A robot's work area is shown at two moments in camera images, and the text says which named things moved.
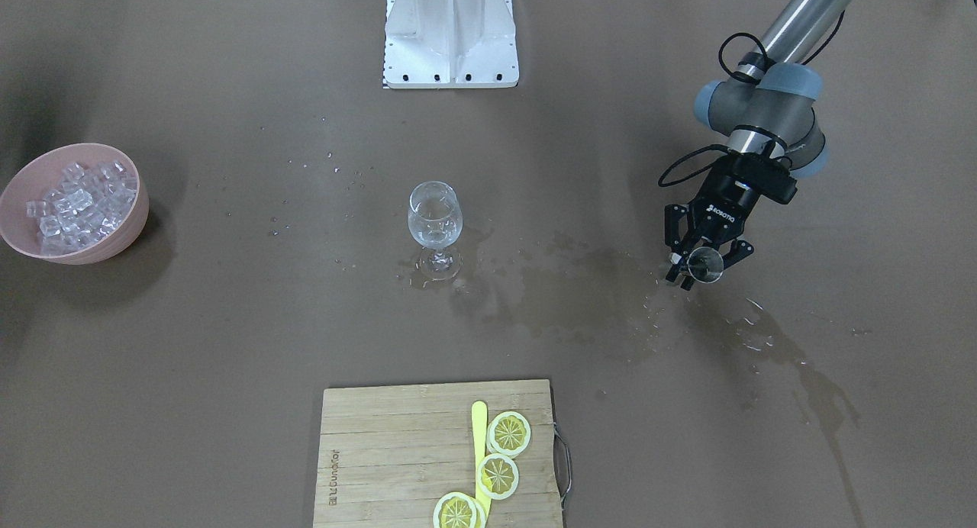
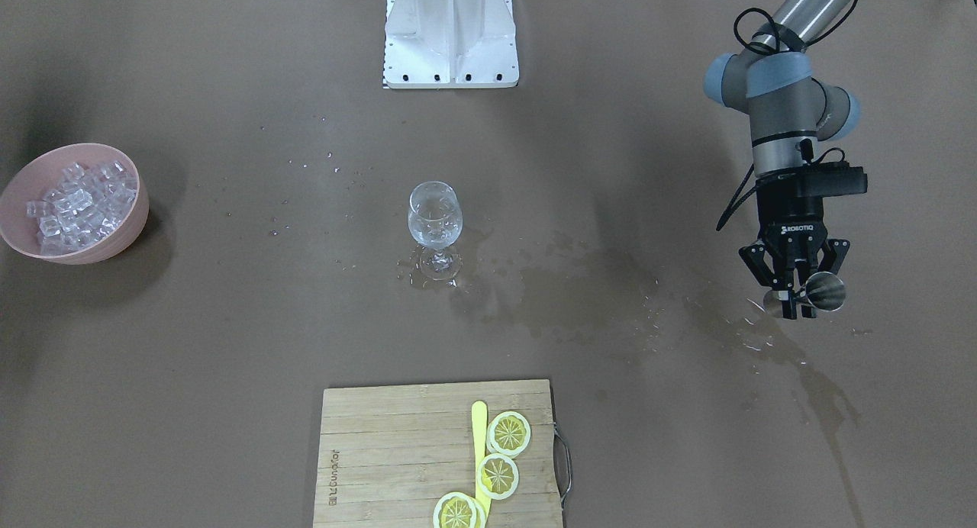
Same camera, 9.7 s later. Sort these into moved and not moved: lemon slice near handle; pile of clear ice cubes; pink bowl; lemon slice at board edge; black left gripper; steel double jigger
Moved: steel double jigger; black left gripper
Not moved: lemon slice at board edge; lemon slice near handle; pile of clear ice cubes; pink bowl
